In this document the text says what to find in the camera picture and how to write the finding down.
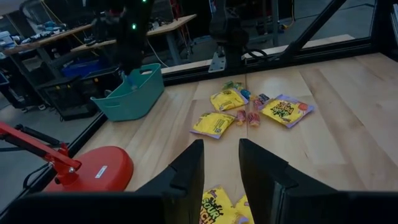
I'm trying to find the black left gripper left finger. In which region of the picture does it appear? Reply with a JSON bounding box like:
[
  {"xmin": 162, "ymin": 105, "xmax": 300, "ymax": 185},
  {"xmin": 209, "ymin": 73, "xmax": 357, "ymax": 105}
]
[{"xmin": 134, "ymin": 138, "xmax": 206, "ymax": 224}]

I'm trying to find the red desk lamp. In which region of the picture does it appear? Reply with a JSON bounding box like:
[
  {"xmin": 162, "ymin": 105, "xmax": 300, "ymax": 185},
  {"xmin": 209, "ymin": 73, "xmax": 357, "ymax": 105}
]
[{"xmin": 0, "ymin": 120, "xmax": 135, "ymax": 193}]

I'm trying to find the black computer case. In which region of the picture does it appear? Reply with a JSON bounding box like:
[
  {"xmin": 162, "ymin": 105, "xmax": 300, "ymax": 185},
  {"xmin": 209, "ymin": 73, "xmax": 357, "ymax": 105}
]
[{"xmin": 36, "ymin": 74, "xmax": 108, "ymax": 121}]

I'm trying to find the green wrapped candy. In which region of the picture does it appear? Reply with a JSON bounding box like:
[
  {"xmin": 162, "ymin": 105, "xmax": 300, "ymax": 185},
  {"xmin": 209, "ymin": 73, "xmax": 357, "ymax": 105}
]
[{"xmin": 222, "ymin": 80, "xmax": 245, "ymax": 91}]

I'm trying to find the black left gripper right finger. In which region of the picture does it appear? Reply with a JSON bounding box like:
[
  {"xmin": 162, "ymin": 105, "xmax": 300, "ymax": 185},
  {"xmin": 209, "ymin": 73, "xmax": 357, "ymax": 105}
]
[{"xmin": 238, "ymin": 138, "xmax": 339, "ymax": 224}]

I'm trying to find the light teal plastic bin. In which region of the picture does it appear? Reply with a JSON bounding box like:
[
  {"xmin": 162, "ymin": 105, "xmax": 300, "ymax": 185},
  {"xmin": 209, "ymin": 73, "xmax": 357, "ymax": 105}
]
[{"xmin": 90, "ymin": 63, "xmax": 165, "ymax": 122}]

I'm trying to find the black lamp cord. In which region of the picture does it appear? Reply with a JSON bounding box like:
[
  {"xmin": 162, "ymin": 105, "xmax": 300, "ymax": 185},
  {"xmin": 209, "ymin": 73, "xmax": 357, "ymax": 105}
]
[{"xmin": 14, "ymin": 123, "xmax": 68, "ymax": 190}]

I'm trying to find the blue storage bin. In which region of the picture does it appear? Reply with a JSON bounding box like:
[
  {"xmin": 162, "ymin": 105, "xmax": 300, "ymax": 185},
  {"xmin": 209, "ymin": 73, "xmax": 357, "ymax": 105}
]
[{"xmin": 61, "ymin": 58, "xmax": 106, "ymax": 78}]

